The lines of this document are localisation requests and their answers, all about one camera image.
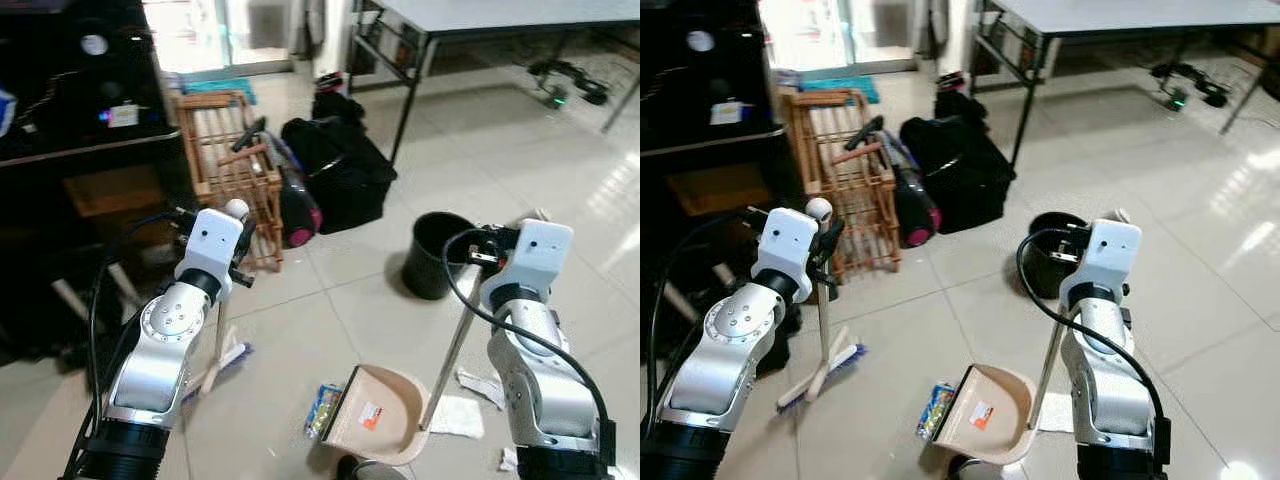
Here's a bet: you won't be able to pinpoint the broom with white knob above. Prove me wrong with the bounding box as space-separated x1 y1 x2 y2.
776 197 867 413
183 198 254 403

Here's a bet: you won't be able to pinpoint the beige dustpan with metal handle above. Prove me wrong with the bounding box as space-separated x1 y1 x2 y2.
320 208 553 468
930 208 1133 468

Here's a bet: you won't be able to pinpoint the teal floor mat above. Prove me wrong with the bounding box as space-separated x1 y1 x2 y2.
799 76 882 105
182 77 259 107

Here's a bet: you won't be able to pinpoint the black round trash bin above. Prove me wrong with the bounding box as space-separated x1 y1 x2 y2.
402 211 483 301
1024 211 1091 300

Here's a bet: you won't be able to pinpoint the large black bag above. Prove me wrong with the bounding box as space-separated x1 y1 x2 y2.
899 114 1017 235
281 117 399 235

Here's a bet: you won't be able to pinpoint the brown cardboard box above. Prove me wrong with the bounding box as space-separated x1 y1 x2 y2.
664 162 773 217
63 164 168 219

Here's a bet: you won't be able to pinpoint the small black bag red trim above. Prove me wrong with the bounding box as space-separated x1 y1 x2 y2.
311 71 367 126
934 69 992 126

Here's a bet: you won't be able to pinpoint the blue yellow snack packet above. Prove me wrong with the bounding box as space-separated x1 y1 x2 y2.
304 384 347 442
914 382 958 442

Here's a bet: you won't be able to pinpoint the black cabinet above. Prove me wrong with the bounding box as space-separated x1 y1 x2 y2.
0 0 198 363
640 0 804 341

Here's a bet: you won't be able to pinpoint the grey folding table black legs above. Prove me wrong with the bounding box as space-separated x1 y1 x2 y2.
346 0 641 167
969 0 1280 171

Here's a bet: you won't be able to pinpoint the black robot foot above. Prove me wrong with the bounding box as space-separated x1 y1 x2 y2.
334 454 383 480
944 454 993 480

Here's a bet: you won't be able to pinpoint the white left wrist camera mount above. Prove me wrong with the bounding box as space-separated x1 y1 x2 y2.
752 208 823 299
174 208 251 293

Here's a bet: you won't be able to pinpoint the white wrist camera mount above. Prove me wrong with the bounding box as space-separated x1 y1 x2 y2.
752 208 823 299
174 208 251 293
1078 219 1144 297
503 219 575 297

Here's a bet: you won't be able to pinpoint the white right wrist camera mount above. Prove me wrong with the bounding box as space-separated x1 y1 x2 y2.
1078 219 1144 297
503 219 575 297

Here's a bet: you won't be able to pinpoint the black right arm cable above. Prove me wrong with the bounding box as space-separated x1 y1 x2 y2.
1016 227 1171 467
440 227 614 467

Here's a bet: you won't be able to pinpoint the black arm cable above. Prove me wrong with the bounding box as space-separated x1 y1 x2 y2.
60 210 196 480
640 208 766 441
440 227 614 467
1016 227 1171 467

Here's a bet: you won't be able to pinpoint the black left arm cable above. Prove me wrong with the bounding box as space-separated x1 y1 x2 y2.
640 208 766 441
60 210 196 480

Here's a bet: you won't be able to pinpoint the black device with cables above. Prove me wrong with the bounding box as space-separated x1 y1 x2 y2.
527 59 612 110
1149 61 1232 112

